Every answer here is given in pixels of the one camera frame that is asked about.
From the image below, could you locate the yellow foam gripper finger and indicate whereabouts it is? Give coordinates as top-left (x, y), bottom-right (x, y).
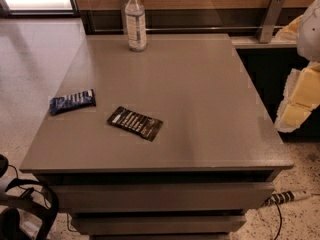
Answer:
top-left (275, 16), bottom-right (302, 41)
top-left (274, 62), bottom-right (320, 133)

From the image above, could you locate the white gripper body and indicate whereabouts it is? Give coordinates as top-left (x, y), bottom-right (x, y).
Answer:
top-left (297, 0), bottom-right (320, 62)

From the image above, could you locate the black rxbar chocolate wrapper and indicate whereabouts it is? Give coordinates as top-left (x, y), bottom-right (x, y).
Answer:
top-left (107, 106), bottom-right (163, 142)

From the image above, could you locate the clear plastic water bottle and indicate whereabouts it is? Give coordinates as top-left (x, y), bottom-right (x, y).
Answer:
top-left (125, 0), bottom-right (147, 52)

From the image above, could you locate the white power strip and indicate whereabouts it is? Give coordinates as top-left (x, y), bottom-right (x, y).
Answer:
top-left (264, 190), bottom-right (311, 206)

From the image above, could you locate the grey drawer cabinet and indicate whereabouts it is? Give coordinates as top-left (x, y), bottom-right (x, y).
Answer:
top-left (21, 34), bottom-right (292, 240)

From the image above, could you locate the blue snack bar wrapper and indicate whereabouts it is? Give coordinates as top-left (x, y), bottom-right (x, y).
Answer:
top-left (49, 89), bottom-right (96, 115)

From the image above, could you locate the horizontal metal rail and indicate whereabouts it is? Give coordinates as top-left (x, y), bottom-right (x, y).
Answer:
top-left (89, 25), bottom-right (286, 33)

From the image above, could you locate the black power cable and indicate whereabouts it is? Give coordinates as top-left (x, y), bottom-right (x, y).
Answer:
top-left (272, 202), bottom-right (284, 240)

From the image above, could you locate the metal rail bracket left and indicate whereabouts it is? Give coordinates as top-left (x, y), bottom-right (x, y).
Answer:
top-left (119, 0), bottom-right (129, 34)

